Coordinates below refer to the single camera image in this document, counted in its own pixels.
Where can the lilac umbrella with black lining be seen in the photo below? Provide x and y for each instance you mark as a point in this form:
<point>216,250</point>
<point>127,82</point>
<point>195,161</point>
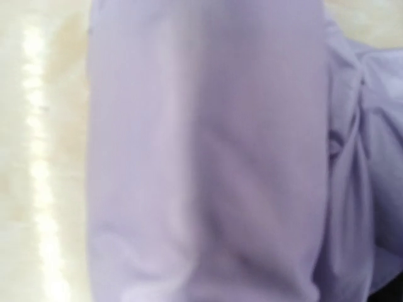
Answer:
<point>240,151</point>

